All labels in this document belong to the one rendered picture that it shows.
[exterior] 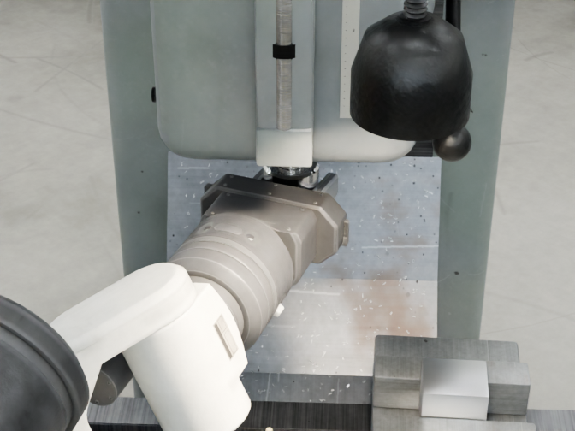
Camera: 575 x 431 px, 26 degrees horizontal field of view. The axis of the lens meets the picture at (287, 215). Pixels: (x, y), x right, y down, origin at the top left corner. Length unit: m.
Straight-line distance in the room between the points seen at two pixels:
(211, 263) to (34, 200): 2.56
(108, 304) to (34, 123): 2.98
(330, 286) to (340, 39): 0.63
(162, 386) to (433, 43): 0.31
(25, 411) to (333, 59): 0.42
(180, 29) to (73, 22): 3.58
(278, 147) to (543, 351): 2.07
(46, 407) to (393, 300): 0.94
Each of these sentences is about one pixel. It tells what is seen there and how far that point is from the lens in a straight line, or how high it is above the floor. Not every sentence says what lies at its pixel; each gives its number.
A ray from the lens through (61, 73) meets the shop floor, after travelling 4.11.
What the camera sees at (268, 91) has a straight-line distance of 0.87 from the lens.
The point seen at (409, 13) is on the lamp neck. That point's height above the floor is 1.51.
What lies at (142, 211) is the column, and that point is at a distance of 1.53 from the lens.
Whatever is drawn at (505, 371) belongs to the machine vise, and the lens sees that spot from 1.23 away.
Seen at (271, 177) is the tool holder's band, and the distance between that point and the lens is 1.03.
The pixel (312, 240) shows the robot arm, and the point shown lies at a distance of 0.99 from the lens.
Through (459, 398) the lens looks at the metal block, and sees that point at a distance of 1.16.
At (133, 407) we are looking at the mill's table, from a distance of 1.35.
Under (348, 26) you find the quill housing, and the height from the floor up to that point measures 1.43.
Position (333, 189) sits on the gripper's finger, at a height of 1.24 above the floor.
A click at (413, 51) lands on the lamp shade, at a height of 1.49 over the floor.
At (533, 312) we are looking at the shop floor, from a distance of 3.02.
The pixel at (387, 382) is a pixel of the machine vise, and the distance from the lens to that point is 1.22.
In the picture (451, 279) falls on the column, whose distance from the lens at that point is 1.56.
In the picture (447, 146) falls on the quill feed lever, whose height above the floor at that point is 1.33.
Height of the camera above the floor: 1.79
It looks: 33 degrees down
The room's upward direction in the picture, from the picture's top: straight up
